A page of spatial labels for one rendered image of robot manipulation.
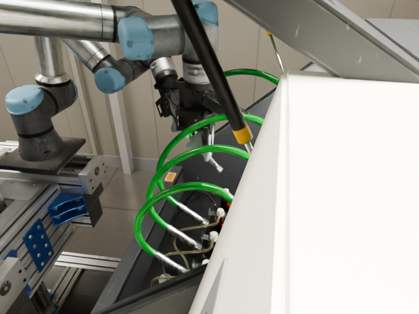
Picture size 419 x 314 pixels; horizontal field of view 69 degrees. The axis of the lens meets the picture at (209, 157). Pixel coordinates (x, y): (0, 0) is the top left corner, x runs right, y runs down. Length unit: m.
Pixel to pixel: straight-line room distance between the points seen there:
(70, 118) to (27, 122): 1.77
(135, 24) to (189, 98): 0.20
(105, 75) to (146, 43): 0.34
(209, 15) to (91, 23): 0.23
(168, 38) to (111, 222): 1.95
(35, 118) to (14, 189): 0.28
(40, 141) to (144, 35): 0.72
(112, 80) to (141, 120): 1.75
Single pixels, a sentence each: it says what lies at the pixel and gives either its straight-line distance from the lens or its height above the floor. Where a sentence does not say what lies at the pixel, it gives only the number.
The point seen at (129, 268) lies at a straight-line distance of 0.88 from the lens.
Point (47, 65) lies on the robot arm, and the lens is 1.23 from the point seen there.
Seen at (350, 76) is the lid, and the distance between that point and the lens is 0.28.
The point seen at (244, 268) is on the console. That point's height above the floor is 1.50.
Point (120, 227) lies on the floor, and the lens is 2.36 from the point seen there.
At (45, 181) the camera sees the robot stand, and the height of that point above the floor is 0.95.
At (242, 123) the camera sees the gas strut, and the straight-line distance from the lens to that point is 0.35.
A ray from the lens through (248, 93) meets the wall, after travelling 2.38.
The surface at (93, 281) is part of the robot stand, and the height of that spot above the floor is 0.21.
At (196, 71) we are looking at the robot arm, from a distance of 0.64.
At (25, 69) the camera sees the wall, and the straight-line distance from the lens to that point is 2.97.
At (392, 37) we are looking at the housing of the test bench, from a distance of 0.77.
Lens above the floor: 1.63
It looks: 33 degrees down
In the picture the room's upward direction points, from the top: straight up
